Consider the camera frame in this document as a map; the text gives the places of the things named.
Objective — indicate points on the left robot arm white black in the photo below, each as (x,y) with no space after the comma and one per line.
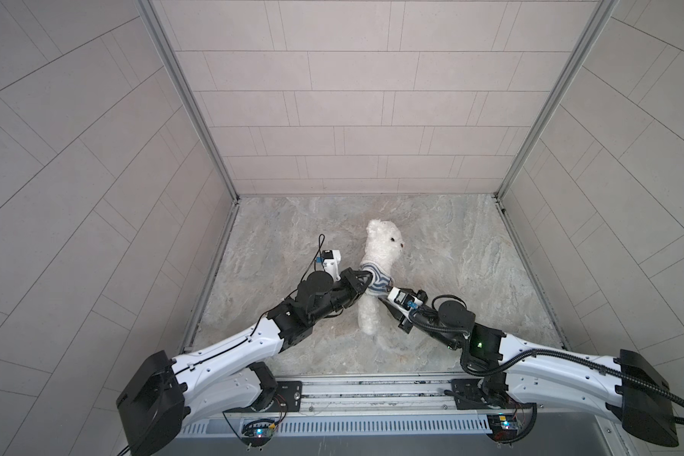
(168,393)

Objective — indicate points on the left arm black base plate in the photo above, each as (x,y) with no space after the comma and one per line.
(284,398)

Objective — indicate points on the green circuit board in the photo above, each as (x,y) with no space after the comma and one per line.
(504,427)
(258,433)

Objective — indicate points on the blue white striped sweater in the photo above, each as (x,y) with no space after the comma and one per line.
(381,283)

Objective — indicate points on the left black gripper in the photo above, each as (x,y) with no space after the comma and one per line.
(349,286)

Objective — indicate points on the right green circuit board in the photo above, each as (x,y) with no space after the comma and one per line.
(504,427)

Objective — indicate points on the left green circuit board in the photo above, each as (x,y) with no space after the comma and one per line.
(258,433)

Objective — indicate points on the left corner aluminium profile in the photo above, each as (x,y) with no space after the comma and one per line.
(159,37)

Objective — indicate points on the corner aluminium profile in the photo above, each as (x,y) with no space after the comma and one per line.
(591,32)
(159,37)

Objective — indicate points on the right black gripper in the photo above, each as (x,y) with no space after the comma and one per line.
(406,323)

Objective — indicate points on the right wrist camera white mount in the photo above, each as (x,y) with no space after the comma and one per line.
(406,300)

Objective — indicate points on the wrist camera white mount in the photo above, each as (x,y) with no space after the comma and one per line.
(330,260)
(406,300)

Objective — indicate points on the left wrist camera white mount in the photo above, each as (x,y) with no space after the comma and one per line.
(330,260)

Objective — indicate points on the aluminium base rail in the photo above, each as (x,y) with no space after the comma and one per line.
(404,395)

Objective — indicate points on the white teddy bear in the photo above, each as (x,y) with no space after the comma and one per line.
(384,246)

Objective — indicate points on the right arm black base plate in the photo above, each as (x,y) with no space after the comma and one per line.
(482,394)

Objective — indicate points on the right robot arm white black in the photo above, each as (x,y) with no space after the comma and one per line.
(505,371)

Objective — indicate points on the right corner aluminium profile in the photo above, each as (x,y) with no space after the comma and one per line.
(591,32)

